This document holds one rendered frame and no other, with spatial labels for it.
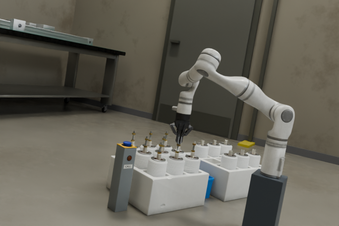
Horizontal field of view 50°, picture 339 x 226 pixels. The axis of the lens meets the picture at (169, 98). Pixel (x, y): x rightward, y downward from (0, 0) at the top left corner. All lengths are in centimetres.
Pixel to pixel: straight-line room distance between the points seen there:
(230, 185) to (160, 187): 54
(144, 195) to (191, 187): 28
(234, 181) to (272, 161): 55
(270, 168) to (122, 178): 68
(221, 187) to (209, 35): 256
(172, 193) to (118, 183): 29
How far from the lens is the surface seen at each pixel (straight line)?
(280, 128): 167
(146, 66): 480
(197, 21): 450
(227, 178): 215
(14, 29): 349
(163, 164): 180
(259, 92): 163
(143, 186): 181
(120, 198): 178
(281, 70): 420
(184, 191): 192
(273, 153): 169
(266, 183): 170
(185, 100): 182
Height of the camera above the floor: 71
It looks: 5 degrees down
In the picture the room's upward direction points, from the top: 9 degrees clockwise
